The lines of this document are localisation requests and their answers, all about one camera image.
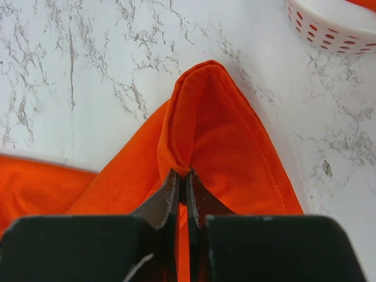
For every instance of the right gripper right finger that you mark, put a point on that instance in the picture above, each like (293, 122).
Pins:
(229, 247)

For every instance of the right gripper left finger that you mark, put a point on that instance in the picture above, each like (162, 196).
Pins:
(135, 247)

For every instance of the white plastic laundry basket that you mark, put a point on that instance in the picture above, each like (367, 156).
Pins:
(332, 29)

